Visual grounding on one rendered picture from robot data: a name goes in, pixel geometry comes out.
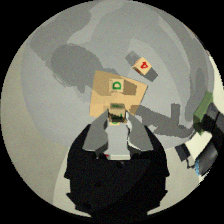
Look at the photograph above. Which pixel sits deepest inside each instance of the tan flat mat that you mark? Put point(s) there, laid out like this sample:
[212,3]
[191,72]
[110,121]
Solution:
[102,97]

